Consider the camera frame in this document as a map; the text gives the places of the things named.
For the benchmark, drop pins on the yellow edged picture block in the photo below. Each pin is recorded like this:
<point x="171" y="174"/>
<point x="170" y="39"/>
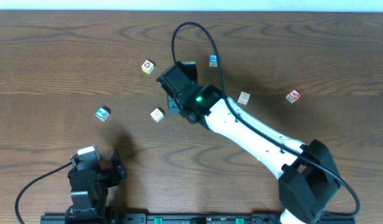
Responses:
<point x="148" y="67"/>

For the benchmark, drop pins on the dragonfly picture wooden block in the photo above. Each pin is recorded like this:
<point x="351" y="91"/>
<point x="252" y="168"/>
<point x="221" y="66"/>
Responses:
<point x="157" y="115"/>

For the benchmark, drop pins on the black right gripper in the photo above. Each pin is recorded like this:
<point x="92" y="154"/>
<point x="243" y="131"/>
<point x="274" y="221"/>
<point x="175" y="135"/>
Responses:
<point x="172" y="104"/>

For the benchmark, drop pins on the red letter A block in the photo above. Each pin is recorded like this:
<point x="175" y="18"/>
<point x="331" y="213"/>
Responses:
<point x="293" y="95"/>

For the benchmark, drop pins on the blue letter P block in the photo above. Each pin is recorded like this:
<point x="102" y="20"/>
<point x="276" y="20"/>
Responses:
<point x="213" y="60"/>

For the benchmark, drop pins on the plain picture wooden block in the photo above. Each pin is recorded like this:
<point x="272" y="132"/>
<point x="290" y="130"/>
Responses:
<point x="243" y="98"/>

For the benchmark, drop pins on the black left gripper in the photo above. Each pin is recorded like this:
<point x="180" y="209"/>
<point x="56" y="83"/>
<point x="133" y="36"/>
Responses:
<point x="112" y="173"/>

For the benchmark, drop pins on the blue number 2 block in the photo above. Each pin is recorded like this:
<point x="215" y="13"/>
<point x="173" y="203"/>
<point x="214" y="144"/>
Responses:
<point x="102" y="113"/>

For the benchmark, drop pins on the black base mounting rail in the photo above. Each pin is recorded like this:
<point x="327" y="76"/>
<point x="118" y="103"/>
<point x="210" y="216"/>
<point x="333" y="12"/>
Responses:
<point x="140" y="218"/>

